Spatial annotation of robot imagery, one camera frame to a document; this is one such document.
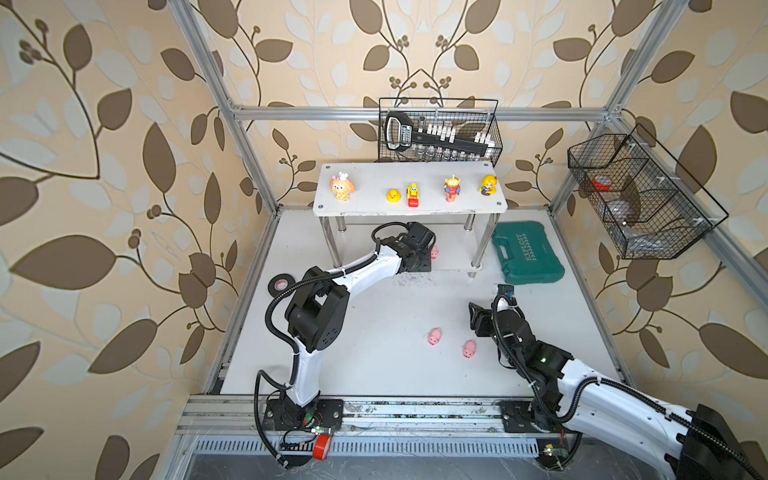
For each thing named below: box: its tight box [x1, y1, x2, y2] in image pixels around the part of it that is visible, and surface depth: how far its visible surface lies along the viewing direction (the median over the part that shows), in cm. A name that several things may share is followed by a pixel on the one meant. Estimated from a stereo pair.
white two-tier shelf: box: [312, 161, 508, 270], surface depth 77 cm
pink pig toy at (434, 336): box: [428, 327, 442, 346], surface depth 88 cm
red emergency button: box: [312, 433, 332, 461], surface depth 68 cm
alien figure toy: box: [444, 174, 461, 203], surface depth 73 cm
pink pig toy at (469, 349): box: [462, 340, 477, 359], surface depth 86 cm
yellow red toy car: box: [406, 182, 421, 208], surface depth 76 cm
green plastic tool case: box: [492, 220, 565, 285], surface depth 103 cm
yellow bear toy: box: [479, 174, 498, 196], surface depth 77 cm
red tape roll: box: [592, 175, 612, 192], surface depth 83 cm
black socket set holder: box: [385, 111, 494, 153], surface depth 85 cm
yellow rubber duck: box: [386, 188, 402, 203], surface depth 75 cm
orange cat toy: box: [330, 171, 355, 201], surface depth 74 cm
